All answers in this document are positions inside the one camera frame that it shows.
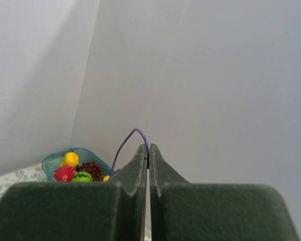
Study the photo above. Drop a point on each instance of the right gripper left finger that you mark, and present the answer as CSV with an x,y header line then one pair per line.
x,y
111,210

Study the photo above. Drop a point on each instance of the toy watermelon ball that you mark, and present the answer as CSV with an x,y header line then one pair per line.
x,y
82,176

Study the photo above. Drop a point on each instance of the teal fruit basket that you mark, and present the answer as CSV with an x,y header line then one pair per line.
x,y
53,161

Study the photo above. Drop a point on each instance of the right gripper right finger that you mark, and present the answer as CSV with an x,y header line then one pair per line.
x,y
181,210

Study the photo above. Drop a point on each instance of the yellow toy pear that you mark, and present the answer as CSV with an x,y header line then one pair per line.
x,y
70,159

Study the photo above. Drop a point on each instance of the yellow toy mango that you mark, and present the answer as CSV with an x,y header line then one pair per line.
x,y
106,178

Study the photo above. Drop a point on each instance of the dark red toy grapes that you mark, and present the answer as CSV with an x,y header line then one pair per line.
x,y
94,170

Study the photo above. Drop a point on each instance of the floral table mat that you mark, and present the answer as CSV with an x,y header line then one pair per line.
x,y
33,173

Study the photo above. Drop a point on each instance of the pink toy dragon fruit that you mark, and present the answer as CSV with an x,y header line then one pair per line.
x,y
64,173

